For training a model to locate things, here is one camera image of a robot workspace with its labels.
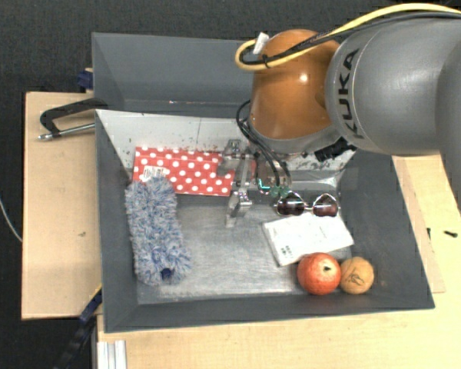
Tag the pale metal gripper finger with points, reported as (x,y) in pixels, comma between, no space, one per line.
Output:
(232,213)
(245,202)

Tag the grey metal bin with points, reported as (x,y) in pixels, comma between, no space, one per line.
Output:
(223,244)

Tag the dark heart-shaped sunglasses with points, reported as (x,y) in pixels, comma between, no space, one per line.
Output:
(290,207)

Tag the red white-dotted box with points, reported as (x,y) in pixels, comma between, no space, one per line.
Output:
(184,171)

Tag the white flat booklet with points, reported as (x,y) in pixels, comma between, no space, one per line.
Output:
(307,237)

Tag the blue and white fluffy duster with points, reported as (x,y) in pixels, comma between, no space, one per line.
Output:
(155,229)

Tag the red apple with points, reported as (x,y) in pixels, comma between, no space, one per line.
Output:
(318,273)

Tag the tan ball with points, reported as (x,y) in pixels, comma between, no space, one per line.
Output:
(356,276)

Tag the small black screw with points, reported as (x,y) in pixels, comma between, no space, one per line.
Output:
(452,234)

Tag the black cylinder on white bracket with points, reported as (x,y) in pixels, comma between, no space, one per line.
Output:
(332,150)

